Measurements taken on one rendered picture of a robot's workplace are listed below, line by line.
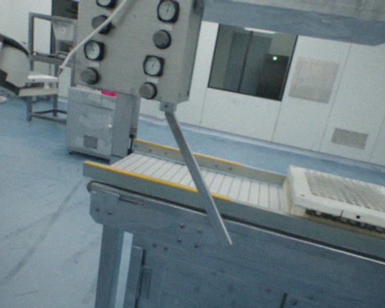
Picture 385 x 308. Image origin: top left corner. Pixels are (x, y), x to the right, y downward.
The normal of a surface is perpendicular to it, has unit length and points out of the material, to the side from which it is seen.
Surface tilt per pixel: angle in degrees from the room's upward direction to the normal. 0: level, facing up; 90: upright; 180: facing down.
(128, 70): 90
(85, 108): 90
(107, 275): 90
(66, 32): 90
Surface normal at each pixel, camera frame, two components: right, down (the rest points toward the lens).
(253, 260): -0.24, 0.24
